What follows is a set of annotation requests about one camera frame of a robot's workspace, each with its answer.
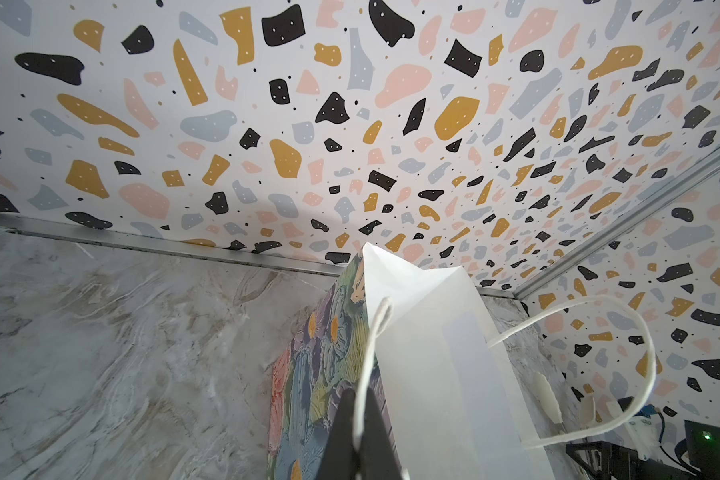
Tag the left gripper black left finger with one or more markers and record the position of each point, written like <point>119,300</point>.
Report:
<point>340,459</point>

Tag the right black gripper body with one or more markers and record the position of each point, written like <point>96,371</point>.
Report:
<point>604,460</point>

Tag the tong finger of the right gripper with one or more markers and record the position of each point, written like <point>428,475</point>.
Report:
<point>587,412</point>
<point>547,398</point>

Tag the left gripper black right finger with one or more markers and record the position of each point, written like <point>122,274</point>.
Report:
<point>375,455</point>

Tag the white floral paper bag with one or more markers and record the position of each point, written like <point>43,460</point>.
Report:
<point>426,346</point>

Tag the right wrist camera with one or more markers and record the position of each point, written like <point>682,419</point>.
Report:
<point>640,433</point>

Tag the right aluminium corner post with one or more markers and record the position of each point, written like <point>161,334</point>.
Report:
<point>667,193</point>

